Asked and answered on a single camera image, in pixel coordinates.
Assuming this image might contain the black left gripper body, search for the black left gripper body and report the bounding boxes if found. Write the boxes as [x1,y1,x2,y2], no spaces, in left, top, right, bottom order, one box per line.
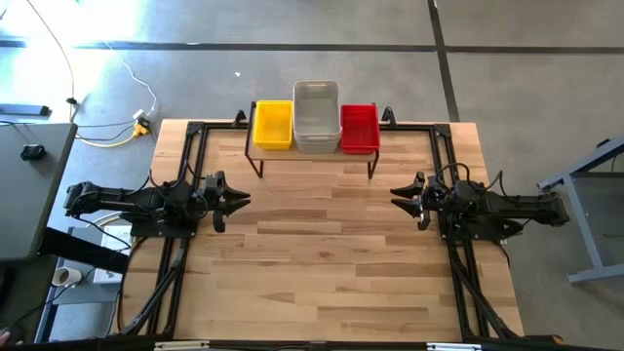
[197,170,229,234]

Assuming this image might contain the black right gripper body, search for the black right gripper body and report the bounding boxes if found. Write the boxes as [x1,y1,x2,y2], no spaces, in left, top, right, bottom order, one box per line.
[413,170,454,231]

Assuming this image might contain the wooden shelf black metal legs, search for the wooden shelf black metal legs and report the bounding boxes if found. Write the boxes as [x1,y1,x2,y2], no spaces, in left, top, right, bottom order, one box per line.
[244,100,381,180]

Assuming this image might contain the white box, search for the white box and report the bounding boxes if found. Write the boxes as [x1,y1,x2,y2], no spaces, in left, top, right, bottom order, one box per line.
[92,223,134,286]

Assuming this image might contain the black desk strut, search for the black desk strut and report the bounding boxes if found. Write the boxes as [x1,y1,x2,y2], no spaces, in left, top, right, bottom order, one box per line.
[38,226,131,274]

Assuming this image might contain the silver metal strip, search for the silver metal strip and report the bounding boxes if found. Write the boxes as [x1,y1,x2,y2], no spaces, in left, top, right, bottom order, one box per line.
[426,342,484,351]
[153,340,212,351]

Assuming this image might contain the white paper cup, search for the white paper cup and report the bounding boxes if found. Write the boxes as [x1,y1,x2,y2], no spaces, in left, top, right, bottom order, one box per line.
[51,266,83,289]

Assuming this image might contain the grey desk top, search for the grey desk top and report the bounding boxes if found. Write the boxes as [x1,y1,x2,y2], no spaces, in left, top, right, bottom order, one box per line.
[0,121,79,264]

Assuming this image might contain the small black device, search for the small black device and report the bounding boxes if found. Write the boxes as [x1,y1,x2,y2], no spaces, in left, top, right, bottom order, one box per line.
[19,143,48,162]

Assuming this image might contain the black flat panel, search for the black flat panel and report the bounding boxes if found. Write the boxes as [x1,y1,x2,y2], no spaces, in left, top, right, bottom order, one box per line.
[0,103,52,118]

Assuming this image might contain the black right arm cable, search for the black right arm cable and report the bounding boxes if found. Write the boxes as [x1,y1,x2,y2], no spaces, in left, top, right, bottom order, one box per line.
[435,161,504,194]

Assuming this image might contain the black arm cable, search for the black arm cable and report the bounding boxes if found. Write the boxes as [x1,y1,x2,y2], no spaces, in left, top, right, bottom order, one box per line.
[435,161,504,194]
[145,168,209,196]

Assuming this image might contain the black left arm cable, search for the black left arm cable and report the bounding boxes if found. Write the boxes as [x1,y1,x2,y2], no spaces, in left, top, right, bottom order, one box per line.
[145,168,209,196]

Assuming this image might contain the black aluminium rig frame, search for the black aluminium rig frame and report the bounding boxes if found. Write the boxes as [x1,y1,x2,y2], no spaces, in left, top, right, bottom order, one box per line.
[110,105,562,351]

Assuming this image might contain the yellow extension cable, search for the yellow extension cable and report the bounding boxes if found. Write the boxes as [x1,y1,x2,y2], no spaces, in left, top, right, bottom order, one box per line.
[23,0,152,149]

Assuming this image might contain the white cable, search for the white cable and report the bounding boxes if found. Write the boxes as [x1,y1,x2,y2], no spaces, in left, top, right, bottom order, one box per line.
[101,43,160,121]

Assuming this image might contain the black floor cable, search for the black floor cable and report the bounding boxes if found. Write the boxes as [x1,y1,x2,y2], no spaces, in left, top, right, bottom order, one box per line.
[76,120,138,144]

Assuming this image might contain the grey metal table frame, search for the grey metal table frame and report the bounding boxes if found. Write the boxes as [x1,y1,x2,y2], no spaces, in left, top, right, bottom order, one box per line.
[535,136,624,285]

